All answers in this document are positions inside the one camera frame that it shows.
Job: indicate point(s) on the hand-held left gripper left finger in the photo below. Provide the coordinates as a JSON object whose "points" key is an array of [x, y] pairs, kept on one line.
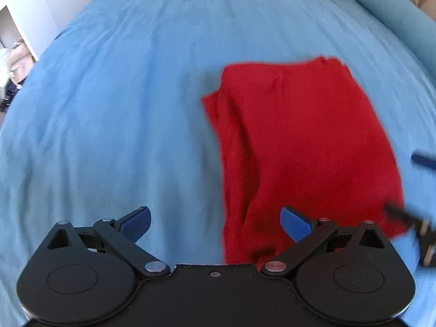
{"points": [[136, 224]]}

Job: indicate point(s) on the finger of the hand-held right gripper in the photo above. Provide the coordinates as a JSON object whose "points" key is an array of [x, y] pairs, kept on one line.
{"points": [[425, 235], [424, 161]]}

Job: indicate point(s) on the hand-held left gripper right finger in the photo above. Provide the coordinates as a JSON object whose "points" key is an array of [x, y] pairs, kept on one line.
{"points": [[294, 224]]}

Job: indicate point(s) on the red knit sweater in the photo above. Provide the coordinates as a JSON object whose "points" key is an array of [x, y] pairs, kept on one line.
{"points": [[299, 136]]}

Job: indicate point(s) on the bed with blue sheet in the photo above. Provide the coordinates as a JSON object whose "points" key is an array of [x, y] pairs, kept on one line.
{"points": [[112, 126]]}

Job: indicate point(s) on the rolled blue duvet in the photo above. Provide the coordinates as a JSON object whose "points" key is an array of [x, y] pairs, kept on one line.
{"points": [[391, 13]]}

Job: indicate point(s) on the beige cloth bag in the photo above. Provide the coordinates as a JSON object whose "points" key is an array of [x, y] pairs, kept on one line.
{"points": [[20, 59]]}

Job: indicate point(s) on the white shelf unit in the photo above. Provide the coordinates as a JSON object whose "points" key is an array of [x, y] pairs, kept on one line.
{"points": [[17, 30]]}

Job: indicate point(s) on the white wardrobe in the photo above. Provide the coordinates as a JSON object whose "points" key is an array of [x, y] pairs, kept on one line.
{"points": [[68, 0]]}

